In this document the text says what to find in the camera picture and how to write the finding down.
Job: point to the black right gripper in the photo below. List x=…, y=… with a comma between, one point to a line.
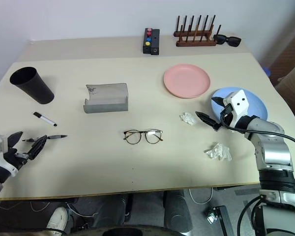
x=228, y=116

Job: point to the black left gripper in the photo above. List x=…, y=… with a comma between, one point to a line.
x=16, y=157

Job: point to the small white tissue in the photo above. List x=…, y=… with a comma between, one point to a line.
x=188, y=118

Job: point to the black pen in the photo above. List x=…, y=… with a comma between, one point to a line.
x=57, y=136

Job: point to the pink plate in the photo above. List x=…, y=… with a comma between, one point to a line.
x=186, y=81

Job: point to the large white tissue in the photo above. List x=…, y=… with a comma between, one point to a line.
x=218, y=152

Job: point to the tortoiseshell eyeglasses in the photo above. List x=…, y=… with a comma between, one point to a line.
x=143, y=132

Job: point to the grey glasses case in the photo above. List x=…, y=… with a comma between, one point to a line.
x=105, y=98

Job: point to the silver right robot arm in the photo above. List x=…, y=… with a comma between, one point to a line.
x=273, y=150

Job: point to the blue plate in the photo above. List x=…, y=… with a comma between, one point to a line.
x=256, y=105

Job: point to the black plastic cup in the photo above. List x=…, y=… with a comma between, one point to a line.
x=37, y=88

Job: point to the wooden peg rack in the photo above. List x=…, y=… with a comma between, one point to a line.
x=195, y=43

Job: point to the black sunglasses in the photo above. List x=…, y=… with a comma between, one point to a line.
x=229, y=40

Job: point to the white shoe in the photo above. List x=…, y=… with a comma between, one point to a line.
x=57, y=218

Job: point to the bystander in beige clothes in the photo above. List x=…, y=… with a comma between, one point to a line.
x=293, y=93

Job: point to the black box with coloured buttons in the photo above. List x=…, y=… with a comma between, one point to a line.
x=147, y=48

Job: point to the small silver black device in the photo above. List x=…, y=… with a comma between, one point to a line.
x=211, y=215

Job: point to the dark rounded shape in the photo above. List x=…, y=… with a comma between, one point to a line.
x=177, y=211

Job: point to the black metal stand bar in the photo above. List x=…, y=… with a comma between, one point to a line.
x=226, y=221

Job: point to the dark curved rim shape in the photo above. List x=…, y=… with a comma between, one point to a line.
x=127, y=231

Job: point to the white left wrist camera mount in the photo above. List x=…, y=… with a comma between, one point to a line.
x=1, y=143

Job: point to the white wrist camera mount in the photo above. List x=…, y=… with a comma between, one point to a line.
x=1, y=143
x=239, y=103

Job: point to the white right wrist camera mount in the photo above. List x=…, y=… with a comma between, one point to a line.
x=239, y=103

